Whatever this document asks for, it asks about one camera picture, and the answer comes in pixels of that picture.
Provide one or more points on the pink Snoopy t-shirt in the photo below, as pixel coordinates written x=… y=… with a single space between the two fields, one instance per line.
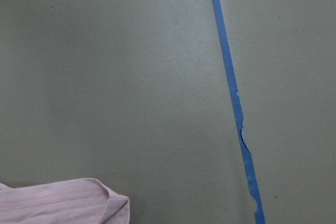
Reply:
x=85 y=200

